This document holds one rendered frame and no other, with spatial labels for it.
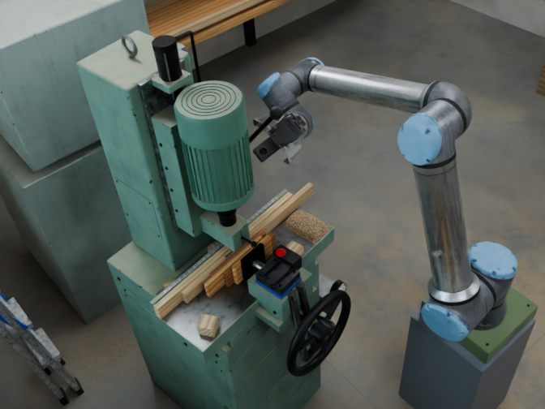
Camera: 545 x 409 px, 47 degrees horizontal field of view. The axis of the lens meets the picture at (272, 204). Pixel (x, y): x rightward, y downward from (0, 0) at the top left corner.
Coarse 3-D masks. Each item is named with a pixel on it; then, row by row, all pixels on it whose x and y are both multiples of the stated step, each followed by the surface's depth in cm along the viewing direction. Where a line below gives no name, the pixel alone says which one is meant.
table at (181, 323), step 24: (288, 216) 208; (288, 240) 200; (240, 288) 188; (168, 312) 183; (192, 312) 182; (216, 312) 182; (240, 312) 181; (264, 312) 185; (192, 336) 177; (216, 336) 176
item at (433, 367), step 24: (408, 336) 227; (432, 336) 214; (528, 336) 219; (408, 360) 236; (432, 360) 222; (456, 360) 210; (480, 360) 205; (504, 360) 215; (408, 384) 246; (432, 384) 231; (456, 384) 218; (480, 384) 208; (504, 384) 236; (432, 408) 240; (456, 408) 226; (480, 408) 230
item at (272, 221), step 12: (300, 192) 210; (312, 192) 215; (288, 204) 206; (276, 216) 203; (264, 228) 200; (228, 252) 193; (216, 264) 190; (204, 276) 187; (192, 288) 184; (204, 288) 189
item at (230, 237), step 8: (200, 216) 187; (208, 216) 186; (216, 216) 186; (208, 224) 186; (216, 224) 184; (240, 224) 183; (208, 232) 189; (216, 232) 186; (224, 232) 182; (232, 232) 181; (240, 232) 182; (248, 232) 186; (224, 240) 185; (232, 240) 182; (240, 240) 184; (232, 248) 185
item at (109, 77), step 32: (96, 64) 166; (128, 64) 165; (96, 96) 170; (128, 96) 158; (128, 128) 168; (128, 160) 180; (128, 192) 193; (160, 192) 183; (128, 224) 210; (160, 224) 191; (160, 256) 207; (192, 256) 210
